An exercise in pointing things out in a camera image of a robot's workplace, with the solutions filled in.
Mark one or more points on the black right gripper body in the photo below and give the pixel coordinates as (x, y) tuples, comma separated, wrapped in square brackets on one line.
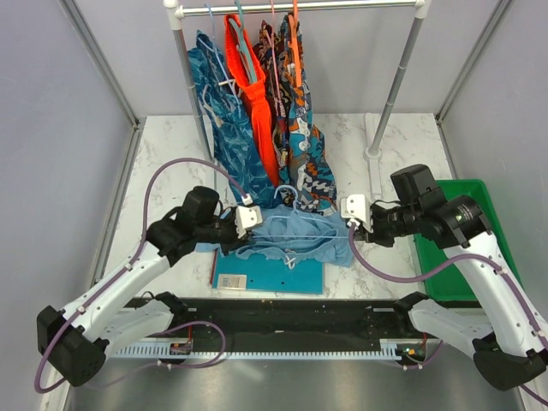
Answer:
[(389, 223)]

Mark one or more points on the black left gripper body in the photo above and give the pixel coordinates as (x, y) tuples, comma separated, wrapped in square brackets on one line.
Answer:
[(223, 231)]

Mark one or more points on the light blue shorts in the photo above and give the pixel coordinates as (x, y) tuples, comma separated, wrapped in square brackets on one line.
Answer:
[(328, 251)]

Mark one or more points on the light blue wire hanger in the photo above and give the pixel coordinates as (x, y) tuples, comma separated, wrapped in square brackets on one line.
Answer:
[(293, 223)]

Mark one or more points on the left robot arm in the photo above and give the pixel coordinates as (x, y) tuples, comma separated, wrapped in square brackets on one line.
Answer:
[(79, 338)]

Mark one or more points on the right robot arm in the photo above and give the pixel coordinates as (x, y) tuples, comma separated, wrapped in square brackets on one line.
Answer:
[(511, 349)]

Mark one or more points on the blue patterned shorts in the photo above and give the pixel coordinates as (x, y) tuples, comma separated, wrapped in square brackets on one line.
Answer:
[(232, 132)]

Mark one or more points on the colourful cartoon print shorts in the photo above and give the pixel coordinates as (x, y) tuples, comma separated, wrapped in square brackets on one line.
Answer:
[(309, 172)]

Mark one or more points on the orange shorts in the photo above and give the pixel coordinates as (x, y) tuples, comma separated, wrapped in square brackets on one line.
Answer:
[(257, 107)]

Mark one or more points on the blue plastic hanger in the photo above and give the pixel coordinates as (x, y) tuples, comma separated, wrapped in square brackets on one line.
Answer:
[(227, 81)]

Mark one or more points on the teal plastic hanger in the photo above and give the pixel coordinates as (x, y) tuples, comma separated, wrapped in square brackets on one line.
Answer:
[(238, 35)]

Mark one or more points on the dark comic print shorts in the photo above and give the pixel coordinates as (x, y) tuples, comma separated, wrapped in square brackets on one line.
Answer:
[(279, 120)]

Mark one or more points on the pink plastic hanger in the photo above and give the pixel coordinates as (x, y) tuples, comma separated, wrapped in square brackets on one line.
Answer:
[(270, 34)]

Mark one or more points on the orange plastic hanger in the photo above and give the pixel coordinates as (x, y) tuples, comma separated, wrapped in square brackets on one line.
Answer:
[(293, 56)]

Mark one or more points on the teal folder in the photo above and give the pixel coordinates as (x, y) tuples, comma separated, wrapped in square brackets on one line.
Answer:
[(257, 273)]

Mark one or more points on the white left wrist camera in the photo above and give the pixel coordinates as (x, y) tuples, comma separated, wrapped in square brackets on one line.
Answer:
[(247, 216)]

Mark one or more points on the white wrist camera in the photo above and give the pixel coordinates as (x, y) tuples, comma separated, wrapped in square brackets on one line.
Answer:
[(356, 208), (247, 216)]

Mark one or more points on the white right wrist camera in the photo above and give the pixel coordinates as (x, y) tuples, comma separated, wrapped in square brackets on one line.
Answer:
[(356, 208)]

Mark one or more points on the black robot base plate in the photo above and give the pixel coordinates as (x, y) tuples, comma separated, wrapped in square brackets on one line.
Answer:
[(300, 325)]

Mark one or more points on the light blue cable duct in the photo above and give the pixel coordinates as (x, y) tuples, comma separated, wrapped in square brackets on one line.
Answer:
[(162, 349)]

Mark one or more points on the left aluminium frame post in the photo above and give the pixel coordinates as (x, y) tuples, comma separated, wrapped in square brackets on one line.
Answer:
[(79, 23)]

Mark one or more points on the aluminium frame post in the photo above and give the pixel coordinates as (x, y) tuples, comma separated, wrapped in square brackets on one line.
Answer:
[(79, 23), (486, 35)]

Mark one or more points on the right aluminium frame post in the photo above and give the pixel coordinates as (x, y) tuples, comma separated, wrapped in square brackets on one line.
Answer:
[(486, 35)]

